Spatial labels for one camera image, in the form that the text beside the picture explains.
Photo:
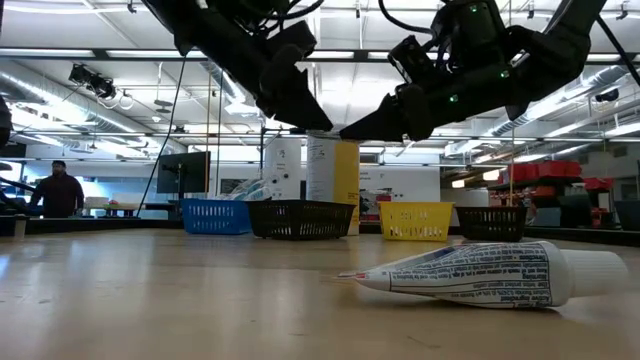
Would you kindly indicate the small white toothpaste tube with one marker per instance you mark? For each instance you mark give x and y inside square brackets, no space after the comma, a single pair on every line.
[490,275]

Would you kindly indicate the dark storage shelf rack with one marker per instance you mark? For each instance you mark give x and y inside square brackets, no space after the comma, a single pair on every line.
[530,186]

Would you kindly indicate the black monitor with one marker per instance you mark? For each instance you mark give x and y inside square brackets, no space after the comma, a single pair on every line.
[185,172]

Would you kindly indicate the white board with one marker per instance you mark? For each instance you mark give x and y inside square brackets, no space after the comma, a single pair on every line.
[400,182]

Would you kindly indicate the black plastic basket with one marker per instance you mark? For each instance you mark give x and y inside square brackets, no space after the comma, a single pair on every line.
[490,225]
[300,220]

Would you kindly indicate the white background table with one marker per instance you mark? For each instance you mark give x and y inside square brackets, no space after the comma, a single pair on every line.
[115,207]

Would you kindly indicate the black vertical pole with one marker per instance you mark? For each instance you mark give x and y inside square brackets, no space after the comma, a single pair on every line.
[261,165]

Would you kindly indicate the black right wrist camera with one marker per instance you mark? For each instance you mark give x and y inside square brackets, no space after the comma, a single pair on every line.
[412,60]

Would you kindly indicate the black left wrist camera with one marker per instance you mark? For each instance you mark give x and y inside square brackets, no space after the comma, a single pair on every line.
[295,37]

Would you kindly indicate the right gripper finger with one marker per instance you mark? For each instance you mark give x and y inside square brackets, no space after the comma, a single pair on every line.
[372,125]
[415,112]

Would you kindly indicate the white cabinet panel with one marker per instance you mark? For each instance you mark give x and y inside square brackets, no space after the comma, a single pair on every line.
[282,165]

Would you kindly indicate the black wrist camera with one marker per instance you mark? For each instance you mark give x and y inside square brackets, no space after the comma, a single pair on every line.
[412,60]
[295,37]

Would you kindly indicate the ceiling light strip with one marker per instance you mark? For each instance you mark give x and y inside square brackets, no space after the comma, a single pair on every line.
[605,57]
[45,52]
[332,54]

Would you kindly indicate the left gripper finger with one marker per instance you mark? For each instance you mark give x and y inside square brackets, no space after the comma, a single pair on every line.
[280,80]
[310,112]

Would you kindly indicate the blue plastic basket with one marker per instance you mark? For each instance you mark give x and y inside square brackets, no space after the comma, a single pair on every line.
[215,217]

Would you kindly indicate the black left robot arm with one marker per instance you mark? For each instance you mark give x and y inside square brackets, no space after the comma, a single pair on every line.
[215,35]

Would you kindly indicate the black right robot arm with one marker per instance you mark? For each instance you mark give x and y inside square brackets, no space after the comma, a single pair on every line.
[565,55]

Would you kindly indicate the black ceiling device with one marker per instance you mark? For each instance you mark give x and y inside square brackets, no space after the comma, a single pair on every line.
[607,95]

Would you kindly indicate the person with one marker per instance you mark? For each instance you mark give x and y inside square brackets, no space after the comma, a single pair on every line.
[57,195]

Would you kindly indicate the red storage bin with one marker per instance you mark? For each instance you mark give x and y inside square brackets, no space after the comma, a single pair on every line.
[524,172]
[552,168]
[598,183]

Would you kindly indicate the dark grey bin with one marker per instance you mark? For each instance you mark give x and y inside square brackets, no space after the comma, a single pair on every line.
[627,215]

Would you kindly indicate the black ceiling camera rig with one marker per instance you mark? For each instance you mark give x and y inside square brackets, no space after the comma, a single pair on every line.
[92,82]

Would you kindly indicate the silver air duct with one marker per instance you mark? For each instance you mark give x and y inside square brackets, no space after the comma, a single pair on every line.
[50,100]

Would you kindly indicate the white yellow wipes canister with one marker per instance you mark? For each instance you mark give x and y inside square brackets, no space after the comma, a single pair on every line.
[322,170]

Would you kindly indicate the yellow plastic basket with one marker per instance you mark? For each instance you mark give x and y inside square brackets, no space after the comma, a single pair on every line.
[415,222]

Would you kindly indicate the small white post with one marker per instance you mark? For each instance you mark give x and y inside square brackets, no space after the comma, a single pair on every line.
[20,227]

